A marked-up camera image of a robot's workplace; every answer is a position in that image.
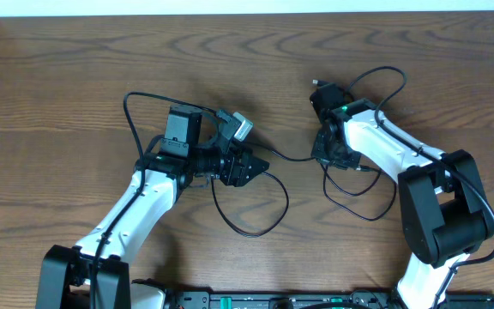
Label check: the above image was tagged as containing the black usb cable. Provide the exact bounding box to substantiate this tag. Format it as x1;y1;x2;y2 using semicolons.
210;141;316;239
311;78;398;222

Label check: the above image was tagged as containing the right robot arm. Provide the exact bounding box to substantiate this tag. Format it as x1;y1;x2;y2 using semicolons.
310;81;494;308

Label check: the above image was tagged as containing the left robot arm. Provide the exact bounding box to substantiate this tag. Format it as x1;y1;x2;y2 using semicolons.
36;105;269;308

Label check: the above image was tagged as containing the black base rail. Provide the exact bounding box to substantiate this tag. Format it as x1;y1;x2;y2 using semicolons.
130;281;494;309

